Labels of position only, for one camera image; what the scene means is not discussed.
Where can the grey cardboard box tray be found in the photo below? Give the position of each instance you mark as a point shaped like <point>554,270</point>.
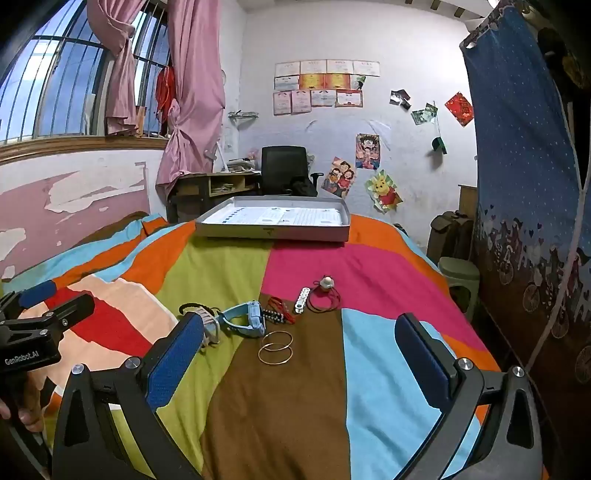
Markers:
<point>277,233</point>

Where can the cartoon family poster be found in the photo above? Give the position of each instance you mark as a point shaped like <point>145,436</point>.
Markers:
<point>339,179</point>

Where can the stack of papers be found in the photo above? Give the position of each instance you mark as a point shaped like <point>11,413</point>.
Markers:
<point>241,167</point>

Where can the black bag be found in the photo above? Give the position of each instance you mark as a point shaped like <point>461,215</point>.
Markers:
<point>302,188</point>

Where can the green plastic stool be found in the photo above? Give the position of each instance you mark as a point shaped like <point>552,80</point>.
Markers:
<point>458,277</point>

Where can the wooden desk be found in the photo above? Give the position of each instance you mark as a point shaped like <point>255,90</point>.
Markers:
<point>194,184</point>

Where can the dark hanging garment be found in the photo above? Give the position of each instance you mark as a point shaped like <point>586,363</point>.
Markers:
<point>561,55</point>

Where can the person's left hand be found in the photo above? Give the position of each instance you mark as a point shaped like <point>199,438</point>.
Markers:
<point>34,406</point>

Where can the black beaded hair clip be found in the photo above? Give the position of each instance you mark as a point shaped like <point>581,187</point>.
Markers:
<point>277,317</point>

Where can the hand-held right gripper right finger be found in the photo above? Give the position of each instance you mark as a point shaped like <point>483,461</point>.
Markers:
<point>422,364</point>

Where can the green photo prints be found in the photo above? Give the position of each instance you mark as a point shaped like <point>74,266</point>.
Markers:
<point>425,114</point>

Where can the blue printed curtain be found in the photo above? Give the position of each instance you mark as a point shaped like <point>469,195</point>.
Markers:
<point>517,161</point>

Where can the barred window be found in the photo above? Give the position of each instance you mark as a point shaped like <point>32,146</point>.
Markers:
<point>55,83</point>

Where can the yellow bear poster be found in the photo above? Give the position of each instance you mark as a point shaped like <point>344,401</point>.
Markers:
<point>384,191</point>

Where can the small pink curtain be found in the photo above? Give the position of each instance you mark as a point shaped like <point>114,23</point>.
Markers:
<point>121,69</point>

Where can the black office chair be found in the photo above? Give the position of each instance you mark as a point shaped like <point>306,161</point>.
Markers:
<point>282,168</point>

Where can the white desk lamp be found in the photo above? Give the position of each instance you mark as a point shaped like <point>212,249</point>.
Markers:
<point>220,159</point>

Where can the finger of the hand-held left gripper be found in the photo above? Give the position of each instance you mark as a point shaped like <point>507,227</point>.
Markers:
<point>64,314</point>
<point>39,293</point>

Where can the red hanging decoration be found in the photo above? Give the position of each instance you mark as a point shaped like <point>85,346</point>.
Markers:
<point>165,92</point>

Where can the olive backpack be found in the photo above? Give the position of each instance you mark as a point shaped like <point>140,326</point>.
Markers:
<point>450,235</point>

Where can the large pink curtain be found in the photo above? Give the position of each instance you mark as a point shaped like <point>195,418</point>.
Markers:
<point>191,92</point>

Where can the printed white paper sheet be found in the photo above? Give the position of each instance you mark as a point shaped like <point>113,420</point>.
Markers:
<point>286,215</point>

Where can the wooden window sill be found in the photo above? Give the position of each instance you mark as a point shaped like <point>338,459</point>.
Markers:
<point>83,148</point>

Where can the white bar hair clip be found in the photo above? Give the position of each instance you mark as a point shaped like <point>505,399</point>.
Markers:
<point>301,300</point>

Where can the colourful patchwork blanket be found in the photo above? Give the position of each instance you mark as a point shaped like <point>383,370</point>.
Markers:
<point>277,415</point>

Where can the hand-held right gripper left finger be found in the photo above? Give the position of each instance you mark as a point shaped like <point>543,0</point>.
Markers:
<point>175,360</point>

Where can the red paper square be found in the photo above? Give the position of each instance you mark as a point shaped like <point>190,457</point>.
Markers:
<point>459,108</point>

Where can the row of wall certificates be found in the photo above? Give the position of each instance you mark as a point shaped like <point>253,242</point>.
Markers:
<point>323,85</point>

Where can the cartoon boy poster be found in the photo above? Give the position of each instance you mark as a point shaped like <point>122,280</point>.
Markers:
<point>367,151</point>

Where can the red hair clip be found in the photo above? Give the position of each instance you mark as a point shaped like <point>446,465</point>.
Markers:
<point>275,302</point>

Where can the wooden cabinet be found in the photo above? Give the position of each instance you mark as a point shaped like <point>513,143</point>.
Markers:
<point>467,201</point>

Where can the dark photo prints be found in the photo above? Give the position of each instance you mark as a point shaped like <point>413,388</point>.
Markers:
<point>399,98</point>

